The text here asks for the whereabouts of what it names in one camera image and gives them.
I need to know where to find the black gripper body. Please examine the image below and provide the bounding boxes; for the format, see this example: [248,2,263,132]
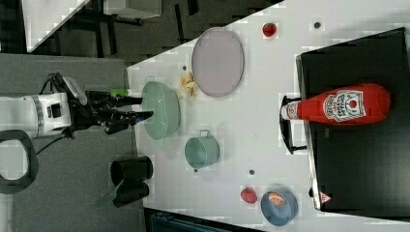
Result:
[47,72,110,138]

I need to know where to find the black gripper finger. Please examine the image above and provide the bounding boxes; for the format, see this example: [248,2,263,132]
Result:
[104,111,154,134]
[109,96,142,107]

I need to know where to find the red ketchup bottle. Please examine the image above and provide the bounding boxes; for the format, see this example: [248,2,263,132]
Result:
[280,83,391,126]

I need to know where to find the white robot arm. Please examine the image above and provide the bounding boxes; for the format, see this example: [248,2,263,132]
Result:
[1,72,154,194]

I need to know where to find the black toaster oven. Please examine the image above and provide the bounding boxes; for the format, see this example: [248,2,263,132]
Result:
[296,28,410,221]

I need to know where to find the green cylinder toy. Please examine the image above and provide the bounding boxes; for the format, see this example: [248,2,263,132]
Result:
[110,89,130,96]

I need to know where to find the green oval colander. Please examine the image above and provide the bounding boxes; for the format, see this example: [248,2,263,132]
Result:
[142,81,180,140]

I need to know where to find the peeled banana toy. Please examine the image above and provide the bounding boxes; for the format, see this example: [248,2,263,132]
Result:
[179,72,196,98]

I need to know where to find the green spatula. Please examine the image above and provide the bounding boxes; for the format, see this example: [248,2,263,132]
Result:
[93,181,124,209]

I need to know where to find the green metal mug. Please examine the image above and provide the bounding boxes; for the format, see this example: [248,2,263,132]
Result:
[185,130,220,169]

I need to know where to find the white side table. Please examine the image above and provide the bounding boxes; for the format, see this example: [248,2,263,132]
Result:
[20,0,90,53]

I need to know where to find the lilac oval plate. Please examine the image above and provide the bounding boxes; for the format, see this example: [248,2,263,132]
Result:
[191,27,245,98]

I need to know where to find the blue crate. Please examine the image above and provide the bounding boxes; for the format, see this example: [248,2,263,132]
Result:
[150,214,242,232]

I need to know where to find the red strawberry toy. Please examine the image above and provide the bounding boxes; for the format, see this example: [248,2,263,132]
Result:
[240,188,257,204]

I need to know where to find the orange slice toy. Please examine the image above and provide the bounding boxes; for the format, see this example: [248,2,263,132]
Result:
[269,192,285,206]

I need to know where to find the blue bowl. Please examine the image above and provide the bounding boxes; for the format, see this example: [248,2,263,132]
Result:
[260,188,298,226]

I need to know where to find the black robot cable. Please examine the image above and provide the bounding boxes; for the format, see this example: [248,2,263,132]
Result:
[34,72,71,157]

